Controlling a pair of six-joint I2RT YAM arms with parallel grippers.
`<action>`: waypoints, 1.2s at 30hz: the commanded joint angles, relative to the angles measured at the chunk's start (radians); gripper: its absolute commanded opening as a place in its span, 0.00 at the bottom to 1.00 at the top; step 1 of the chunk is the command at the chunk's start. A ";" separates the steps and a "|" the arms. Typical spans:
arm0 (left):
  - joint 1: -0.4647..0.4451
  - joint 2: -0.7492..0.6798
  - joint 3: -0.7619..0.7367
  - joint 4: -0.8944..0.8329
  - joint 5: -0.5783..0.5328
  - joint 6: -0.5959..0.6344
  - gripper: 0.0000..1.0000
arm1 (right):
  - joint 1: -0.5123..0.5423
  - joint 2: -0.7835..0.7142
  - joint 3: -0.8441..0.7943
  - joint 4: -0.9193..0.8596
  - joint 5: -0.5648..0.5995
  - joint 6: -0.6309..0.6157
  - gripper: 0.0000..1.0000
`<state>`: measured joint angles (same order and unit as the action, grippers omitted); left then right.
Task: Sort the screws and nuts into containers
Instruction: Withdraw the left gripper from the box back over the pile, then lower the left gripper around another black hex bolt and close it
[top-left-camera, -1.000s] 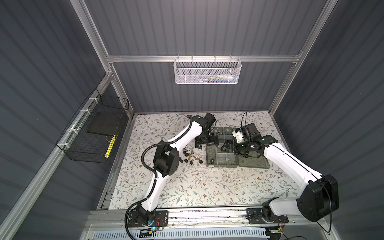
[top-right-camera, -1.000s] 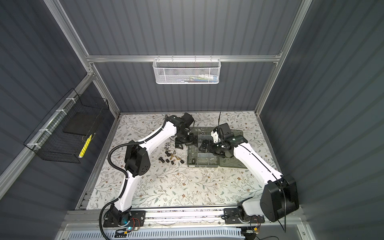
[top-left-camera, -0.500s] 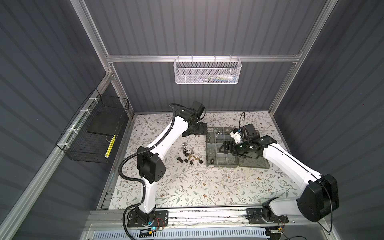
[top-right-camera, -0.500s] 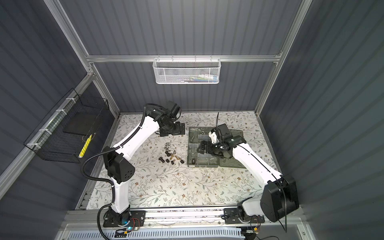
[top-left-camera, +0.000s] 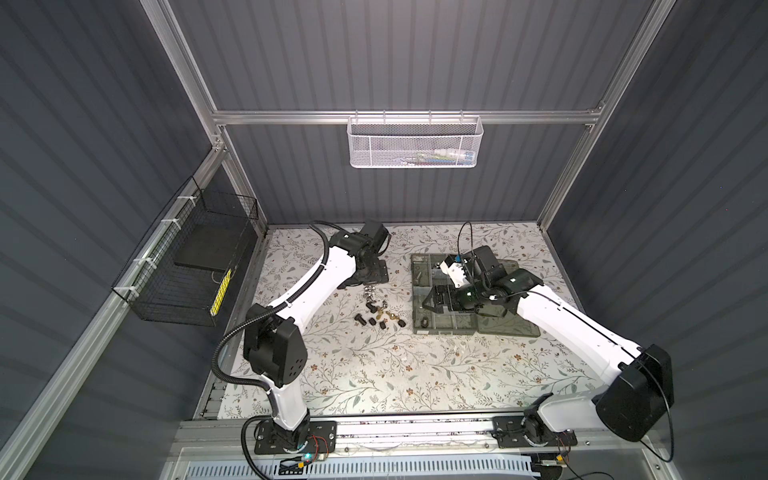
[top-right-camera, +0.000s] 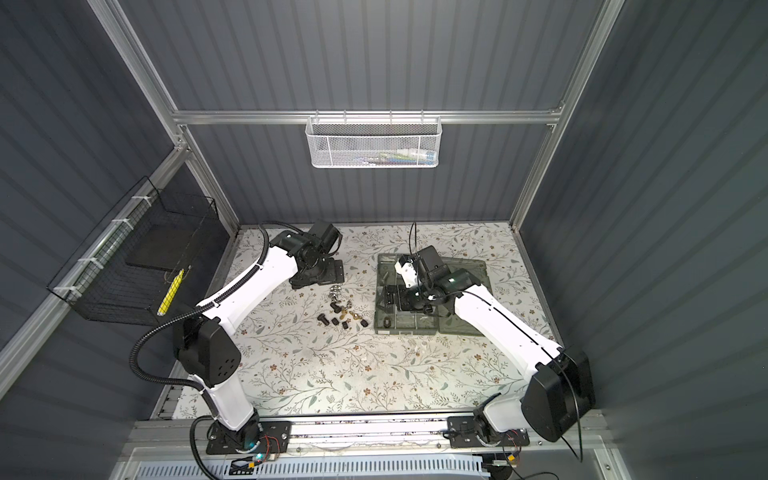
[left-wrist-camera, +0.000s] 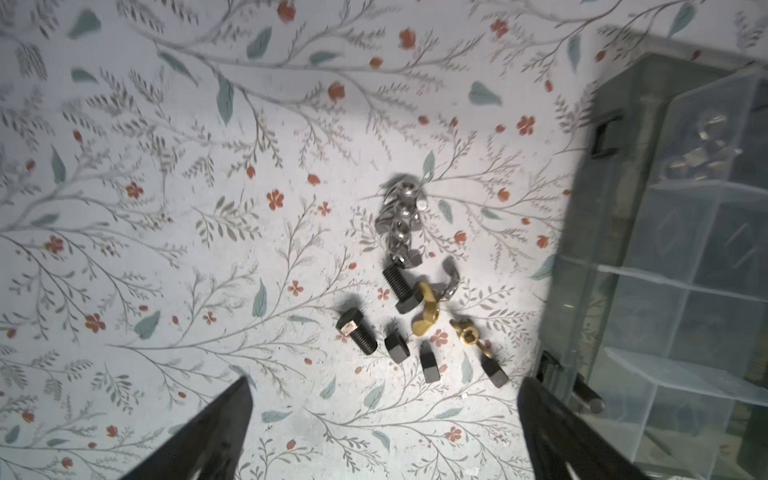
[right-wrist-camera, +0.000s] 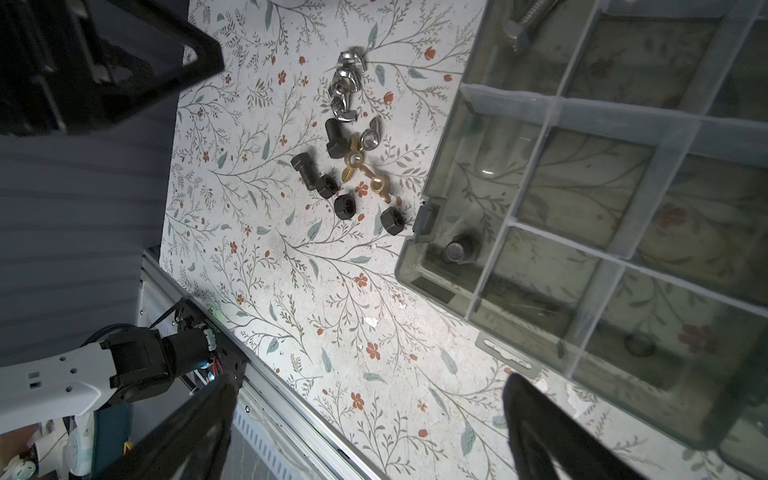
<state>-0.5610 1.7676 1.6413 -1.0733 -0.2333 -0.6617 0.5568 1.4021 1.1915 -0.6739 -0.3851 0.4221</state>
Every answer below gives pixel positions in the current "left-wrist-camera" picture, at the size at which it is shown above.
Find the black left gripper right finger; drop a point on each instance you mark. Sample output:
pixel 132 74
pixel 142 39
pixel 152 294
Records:
pixel 559 443

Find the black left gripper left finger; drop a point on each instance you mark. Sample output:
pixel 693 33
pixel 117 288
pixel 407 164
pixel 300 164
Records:
pixel 209 446

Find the translucent green organizer box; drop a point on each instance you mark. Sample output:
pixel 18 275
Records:
pixel 654 331

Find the black hex bolt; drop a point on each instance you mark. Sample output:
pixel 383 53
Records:
pixel 408 297
pixel 351 324

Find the shiny silver nut pair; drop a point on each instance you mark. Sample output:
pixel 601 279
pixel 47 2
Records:
pixel 705 151

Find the small black nut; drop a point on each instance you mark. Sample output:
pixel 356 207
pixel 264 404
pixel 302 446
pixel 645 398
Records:
pixel 494 371
pixel 428 362
pixel 397 347

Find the brass wing nut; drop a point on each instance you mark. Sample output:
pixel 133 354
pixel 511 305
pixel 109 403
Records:
pixel 469 335
pixel 430 313

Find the silver wing nut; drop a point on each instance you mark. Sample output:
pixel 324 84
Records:
pixel 446 289

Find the silver flange nut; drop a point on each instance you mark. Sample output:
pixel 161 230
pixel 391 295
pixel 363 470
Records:
pixel 409 193
pixel 401 255
pixel 405 217

